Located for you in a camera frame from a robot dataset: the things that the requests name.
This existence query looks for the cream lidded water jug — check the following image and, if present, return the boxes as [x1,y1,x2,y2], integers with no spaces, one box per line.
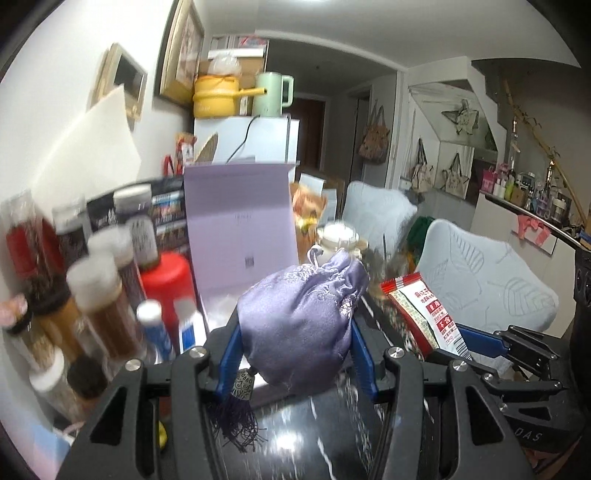
[316,222,368,264]

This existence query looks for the black printed box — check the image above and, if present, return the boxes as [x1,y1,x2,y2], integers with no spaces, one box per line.
[88,178,188,259]

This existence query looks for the group of clear spice jars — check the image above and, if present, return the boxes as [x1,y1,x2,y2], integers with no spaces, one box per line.
[0,185,160,416]

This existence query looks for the green cloth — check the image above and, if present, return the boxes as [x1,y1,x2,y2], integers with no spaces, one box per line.
[406,216,432,247]

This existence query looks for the black power cable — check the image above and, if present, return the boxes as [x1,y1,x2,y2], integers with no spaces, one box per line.
[226,116,259,163]

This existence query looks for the woven trivet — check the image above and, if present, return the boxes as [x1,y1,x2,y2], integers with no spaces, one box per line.
[194,131,220,164]

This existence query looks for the blue white tube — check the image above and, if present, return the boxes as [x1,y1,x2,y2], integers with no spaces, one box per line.
[174,298,206,352]
[136,300,176,361]

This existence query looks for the orange snack bag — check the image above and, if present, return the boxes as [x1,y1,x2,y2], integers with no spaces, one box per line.
[291,182,328,264]

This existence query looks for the dark wooden door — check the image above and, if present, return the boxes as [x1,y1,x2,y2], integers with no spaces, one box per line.
[288,95,326,171]

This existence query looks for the white fridge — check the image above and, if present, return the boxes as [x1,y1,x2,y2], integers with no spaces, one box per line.
[194,115,301,185]

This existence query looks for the green electric kettle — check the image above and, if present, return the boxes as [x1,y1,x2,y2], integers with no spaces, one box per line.
[252,71,295,118]

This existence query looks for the pink bow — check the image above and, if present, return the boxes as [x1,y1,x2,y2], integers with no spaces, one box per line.
[517,215,552,241]

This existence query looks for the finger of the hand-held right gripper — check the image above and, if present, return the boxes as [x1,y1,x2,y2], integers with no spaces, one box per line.
[422,348,561,393]
[459,325,557,361]

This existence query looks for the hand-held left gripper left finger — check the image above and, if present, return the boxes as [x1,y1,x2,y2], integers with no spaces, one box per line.
[58,316,245,480]

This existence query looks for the red white snack packet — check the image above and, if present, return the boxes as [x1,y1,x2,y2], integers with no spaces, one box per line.
[379,272,474,361]

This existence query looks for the beige tote bag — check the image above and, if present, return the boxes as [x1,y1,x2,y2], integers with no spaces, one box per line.
[409,138,435,192]
[441,152,474,199]

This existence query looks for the cardboard box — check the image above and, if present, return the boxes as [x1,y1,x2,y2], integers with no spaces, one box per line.
[198,37,269,88]

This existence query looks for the white staircase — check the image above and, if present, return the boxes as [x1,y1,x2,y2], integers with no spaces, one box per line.
[406,55,509,204]

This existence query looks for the red canister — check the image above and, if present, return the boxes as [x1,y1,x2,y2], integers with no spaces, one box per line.
[139,251,197,333]

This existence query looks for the white cardboard boxes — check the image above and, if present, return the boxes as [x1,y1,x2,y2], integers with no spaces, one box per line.
[300,172,345,217]

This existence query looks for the small grey leaf-pattern chair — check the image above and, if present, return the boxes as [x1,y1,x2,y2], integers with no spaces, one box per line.
[344,181,419,259]

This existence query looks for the purple satin drawstring pouch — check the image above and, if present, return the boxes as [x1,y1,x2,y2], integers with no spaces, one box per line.
[212,247,370,455]

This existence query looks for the lavender gift box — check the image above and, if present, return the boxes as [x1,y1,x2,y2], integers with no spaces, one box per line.
[182,161,301,402]

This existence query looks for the framed picture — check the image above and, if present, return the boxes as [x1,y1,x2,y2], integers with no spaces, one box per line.
[154,0,205,109]

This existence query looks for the white foam board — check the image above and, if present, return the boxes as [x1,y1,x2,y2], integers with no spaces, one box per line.
[28,85,143,213]

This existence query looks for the brown tote bag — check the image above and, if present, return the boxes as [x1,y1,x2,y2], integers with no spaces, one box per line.
[359,106,391,164]

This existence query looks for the large grey leaf-pattern chair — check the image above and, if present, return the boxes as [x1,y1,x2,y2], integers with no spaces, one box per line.
[416,219,559,337]

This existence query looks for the star wall decoration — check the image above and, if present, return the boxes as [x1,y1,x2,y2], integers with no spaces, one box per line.
[441,99,481,137]

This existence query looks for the bamboo branch decoration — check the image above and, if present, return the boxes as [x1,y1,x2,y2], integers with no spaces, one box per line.
[503,78,583,208]

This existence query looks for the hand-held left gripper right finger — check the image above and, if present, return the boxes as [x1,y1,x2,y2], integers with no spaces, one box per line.
[351,318,532,480]

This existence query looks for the white plastic bag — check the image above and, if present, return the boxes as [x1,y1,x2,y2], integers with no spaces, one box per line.
[208,52,243,77]

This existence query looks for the wall intercom panel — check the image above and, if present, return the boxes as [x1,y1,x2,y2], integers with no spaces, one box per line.
[92,42,148,121]

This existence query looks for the row of bottles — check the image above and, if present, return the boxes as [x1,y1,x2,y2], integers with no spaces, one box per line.
[480,161,591,241]

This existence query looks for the red snack bag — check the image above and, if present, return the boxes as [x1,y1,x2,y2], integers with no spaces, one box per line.
[174,131,197,167]

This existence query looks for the yellow pot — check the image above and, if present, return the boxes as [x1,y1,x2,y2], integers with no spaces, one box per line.
[193,75,259,118]

